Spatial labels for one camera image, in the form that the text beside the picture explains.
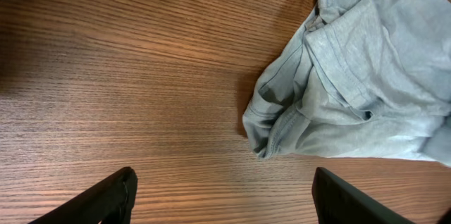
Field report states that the light blue t-shirt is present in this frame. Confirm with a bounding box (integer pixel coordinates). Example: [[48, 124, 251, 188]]
[[242, 0, 450, 165]]

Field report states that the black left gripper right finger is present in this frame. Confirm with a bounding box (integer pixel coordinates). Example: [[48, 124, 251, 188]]
[[311, 167, 411, 224]]

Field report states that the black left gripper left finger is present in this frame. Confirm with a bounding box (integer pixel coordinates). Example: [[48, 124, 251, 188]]
[[30, 167, 138, 224]]

